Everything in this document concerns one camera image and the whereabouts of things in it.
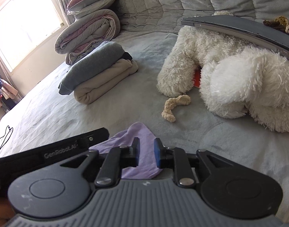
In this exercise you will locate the folded black cloth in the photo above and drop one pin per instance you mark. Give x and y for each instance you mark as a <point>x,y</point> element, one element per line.
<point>128,56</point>

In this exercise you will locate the person's left hand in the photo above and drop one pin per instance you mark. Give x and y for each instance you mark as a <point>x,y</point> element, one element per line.
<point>1,209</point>

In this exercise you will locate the folded grey pink quilt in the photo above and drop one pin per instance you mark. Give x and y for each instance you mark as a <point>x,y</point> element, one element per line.
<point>87,28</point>

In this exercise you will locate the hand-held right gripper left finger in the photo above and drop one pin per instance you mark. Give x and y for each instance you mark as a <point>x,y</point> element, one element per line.
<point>135,156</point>

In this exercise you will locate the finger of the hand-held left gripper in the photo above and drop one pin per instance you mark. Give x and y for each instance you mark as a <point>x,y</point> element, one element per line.
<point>97,137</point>

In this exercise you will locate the white plush toy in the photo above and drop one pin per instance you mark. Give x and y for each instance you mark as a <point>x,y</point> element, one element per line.
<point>229,82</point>

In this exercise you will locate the window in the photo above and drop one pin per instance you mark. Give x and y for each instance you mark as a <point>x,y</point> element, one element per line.
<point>21,28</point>

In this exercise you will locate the folded grey sweater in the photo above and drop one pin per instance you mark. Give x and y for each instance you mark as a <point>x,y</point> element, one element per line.
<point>92,63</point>

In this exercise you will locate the folded beige garment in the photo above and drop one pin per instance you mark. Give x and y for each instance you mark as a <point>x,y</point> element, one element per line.
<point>106,82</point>

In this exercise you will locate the purple pants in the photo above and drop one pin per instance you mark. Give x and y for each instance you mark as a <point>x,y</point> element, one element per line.
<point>144,141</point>

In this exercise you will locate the grey bed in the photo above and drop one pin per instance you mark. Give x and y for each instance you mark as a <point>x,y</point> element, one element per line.
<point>194,141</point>

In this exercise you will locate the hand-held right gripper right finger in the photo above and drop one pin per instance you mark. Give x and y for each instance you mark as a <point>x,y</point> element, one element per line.
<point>158,151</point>

